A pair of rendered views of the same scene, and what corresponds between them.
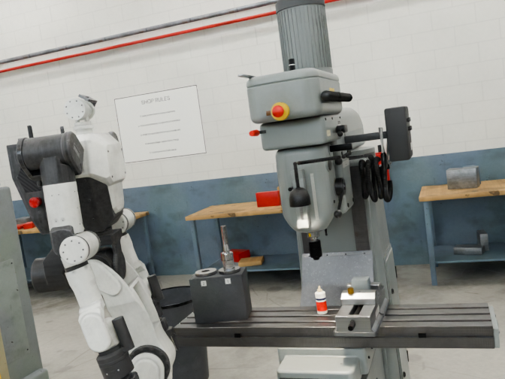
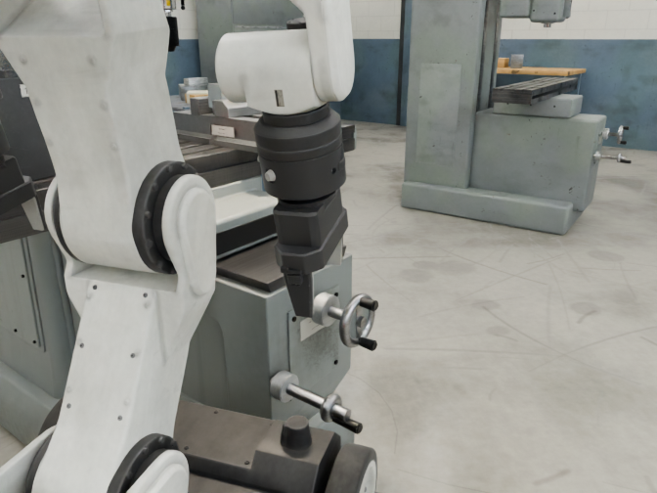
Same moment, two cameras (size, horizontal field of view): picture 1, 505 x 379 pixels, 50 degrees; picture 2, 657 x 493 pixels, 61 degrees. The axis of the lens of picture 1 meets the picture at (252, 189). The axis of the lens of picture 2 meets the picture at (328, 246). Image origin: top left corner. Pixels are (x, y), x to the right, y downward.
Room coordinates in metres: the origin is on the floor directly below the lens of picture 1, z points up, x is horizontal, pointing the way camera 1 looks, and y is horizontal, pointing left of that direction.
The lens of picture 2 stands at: (1.31, 1.00, 1.22)
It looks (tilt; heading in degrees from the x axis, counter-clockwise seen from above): 20 degrees down; 287
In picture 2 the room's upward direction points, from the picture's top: straight up
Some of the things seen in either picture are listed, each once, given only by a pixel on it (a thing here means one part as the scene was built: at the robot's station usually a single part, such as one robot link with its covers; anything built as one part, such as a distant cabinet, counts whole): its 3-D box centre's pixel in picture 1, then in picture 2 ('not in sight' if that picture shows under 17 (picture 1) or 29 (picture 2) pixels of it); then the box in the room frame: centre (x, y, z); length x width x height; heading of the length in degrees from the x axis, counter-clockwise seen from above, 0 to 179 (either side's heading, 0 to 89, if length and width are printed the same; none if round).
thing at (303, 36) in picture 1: (303, 39); not in sight; (2.29, -0.29, 2.05); 0.20 x 0.20 x 0.32
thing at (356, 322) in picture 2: not in sight; (343, 315); (1.58, -0.03, 0.67); 0.16 x 0.12 x 0.12; 160
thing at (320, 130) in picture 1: (303, 131); not in sight; (2.09, -0.22, 1.68); 0.34 x 0.24 x 0.10; 160
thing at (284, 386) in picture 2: not in sight; (314, 400); (1.60, 0.11, 0.55); 0.22 x 0.06 x 0.06; 160
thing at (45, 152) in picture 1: (50, 159); not in sight; (1.53, 0.55, 1.70); 0.12 x 0.09 x 0.14; 89
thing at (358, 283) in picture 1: (361, 286); (223, 95); (2.00, -0.36, 1.08); 0.06 x 0.05 x 0.06; 68
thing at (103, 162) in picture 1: (73, 179); not in sight; (1.75, 0.57, 1.63); 0.34 x 0.30 x 0.36; 179
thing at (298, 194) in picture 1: (299, 196); not in sight; (1.84, -0.15, 1.47); 0.07 x 0.07 x 0.06
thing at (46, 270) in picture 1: (78, 261); not in sight; (1.75, 0.59, 1.37); 0.28 x 0.13 x 0.18; 89
